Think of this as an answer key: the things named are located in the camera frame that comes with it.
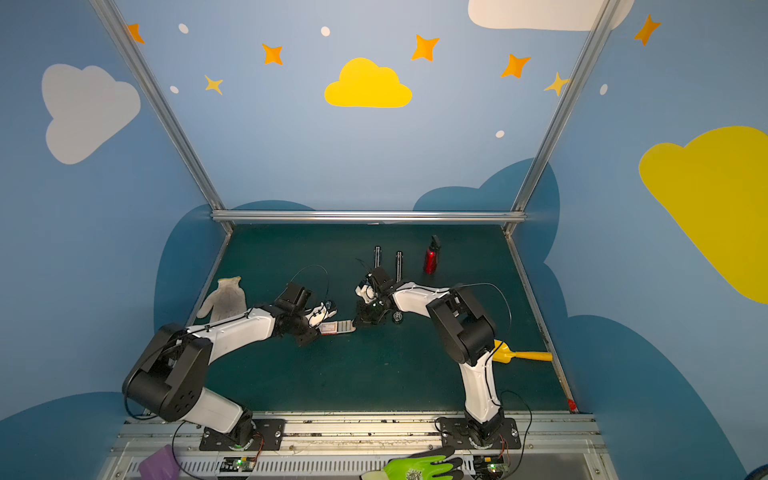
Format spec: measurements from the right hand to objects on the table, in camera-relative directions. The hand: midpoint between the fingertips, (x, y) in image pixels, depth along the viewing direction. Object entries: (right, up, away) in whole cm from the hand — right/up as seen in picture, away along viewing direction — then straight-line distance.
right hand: (354, 321), depth 93 cm
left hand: (-12, -1, 0) cm, 12 cm away
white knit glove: (-43, +6, +5) cm, 44 cm away
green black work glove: (+19, -29, -23) cm, 42 cm away
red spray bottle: (+26, +19, +13) cm, 34 cm away
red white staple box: (-7, -2, 0) cm, 7 cm away
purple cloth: (-44, -29, -23) cm, 57 cm away
